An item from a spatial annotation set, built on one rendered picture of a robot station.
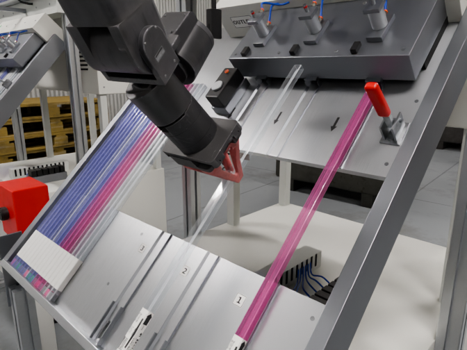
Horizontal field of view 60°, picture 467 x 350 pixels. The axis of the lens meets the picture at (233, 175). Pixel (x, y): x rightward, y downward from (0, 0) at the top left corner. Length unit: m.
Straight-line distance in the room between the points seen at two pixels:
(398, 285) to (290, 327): 0.58
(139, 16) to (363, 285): 0.37
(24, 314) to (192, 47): 0.76
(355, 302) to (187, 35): 0.36
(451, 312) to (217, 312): 0.47
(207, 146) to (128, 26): 0.18
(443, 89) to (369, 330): 0.48
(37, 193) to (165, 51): 0.93
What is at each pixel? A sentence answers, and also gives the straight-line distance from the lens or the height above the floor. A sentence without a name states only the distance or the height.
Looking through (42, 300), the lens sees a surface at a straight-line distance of 0.78.
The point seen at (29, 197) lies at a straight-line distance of 1.29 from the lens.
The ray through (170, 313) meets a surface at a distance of 0.60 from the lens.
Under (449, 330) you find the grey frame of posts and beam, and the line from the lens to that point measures 0.89.
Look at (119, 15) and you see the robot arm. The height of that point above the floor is 1.16.
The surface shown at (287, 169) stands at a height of 0.76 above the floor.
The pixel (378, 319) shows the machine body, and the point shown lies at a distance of 0.92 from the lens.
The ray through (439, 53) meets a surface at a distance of 0.69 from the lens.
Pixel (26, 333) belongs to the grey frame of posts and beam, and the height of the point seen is 0.53.
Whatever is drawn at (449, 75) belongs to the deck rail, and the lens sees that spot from 0.63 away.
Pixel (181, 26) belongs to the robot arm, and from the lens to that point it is 0.49.
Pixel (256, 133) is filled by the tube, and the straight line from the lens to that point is 0.60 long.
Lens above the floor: 1.11
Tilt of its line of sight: 15 degrees down
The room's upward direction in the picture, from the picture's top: straight up
